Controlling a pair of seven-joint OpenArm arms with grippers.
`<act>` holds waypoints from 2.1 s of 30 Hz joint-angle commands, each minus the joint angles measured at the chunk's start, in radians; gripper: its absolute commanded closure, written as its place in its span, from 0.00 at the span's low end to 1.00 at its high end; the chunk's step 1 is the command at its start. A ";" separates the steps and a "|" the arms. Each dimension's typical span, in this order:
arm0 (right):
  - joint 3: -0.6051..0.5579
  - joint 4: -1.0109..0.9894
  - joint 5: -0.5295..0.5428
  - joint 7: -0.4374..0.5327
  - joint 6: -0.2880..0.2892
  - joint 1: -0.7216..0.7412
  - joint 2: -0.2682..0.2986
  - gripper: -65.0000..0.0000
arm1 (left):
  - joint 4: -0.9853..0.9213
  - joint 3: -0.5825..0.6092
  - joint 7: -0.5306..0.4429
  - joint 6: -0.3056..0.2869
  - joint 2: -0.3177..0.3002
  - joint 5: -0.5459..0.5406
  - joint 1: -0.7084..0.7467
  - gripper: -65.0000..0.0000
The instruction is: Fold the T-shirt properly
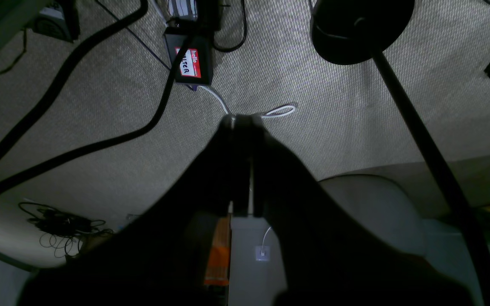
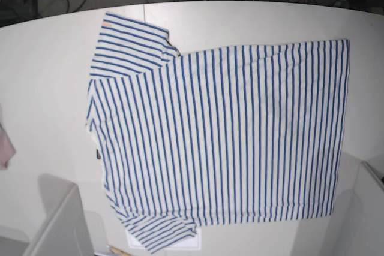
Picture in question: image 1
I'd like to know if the black box with red label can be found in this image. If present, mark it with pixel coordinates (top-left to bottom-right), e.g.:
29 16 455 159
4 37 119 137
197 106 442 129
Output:
163 27 214 86

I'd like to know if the orange flat strip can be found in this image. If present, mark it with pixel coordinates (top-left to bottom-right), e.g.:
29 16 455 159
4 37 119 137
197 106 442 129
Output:
204 215 231 286

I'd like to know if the thick black cable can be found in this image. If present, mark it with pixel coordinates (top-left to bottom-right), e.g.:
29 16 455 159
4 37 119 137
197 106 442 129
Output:
0 0 194 238

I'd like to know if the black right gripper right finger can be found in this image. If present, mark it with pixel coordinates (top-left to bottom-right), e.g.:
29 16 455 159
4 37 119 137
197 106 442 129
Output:
245 116 474 306

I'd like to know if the white cable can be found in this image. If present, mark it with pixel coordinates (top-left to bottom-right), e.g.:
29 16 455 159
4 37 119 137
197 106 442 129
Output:
198 85 297 119

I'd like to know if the tangled black cable bundle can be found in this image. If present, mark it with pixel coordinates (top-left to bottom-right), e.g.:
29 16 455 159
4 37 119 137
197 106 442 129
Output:
18 201 114 258

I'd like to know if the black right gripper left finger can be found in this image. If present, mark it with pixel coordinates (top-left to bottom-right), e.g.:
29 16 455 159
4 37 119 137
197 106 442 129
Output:
17 116 245 306

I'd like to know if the black round stand base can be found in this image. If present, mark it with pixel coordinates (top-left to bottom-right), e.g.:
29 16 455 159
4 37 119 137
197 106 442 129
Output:
310 0 416 65

